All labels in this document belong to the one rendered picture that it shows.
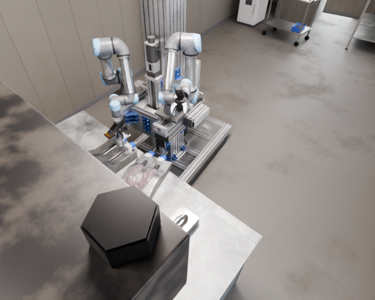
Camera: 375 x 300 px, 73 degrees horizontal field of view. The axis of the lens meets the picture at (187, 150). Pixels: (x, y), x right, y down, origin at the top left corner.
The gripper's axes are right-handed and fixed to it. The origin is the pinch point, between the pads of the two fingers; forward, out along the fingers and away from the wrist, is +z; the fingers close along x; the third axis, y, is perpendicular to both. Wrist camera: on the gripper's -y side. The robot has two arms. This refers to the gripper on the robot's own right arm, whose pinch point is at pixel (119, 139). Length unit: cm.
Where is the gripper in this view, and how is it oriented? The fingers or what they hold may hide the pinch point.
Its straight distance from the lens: 216.6
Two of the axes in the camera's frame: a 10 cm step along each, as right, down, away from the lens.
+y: 6.5, -5.3, 5.5
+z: -0.2, 7.0, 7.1
